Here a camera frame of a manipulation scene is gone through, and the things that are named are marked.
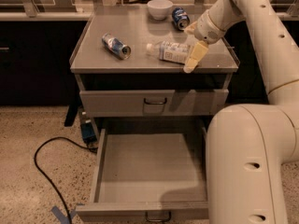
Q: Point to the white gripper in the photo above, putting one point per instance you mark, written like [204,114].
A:
[207,27]

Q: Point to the clear blue labelled plastic bottle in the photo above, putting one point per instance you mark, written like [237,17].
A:
[172,52]

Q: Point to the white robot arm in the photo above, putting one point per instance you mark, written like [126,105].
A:
[246,145]

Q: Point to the grey drawer cabinet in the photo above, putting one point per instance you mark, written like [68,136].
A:
[120,75]

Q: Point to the closed grey top drawer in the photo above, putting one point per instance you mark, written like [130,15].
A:
[141,103]

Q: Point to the open grey middle drawer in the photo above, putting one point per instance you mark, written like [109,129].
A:
[147,177]

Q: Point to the blue soda can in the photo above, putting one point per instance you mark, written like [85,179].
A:
[180,18]

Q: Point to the white bowl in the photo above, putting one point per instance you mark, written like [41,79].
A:
[159,9]

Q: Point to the silver blue energy drink can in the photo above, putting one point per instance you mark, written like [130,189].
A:
[114,45]

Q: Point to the blue power adapter box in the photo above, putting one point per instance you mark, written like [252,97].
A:
[88,132]

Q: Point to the blue tape on floor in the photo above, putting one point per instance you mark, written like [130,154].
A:
[61,217]

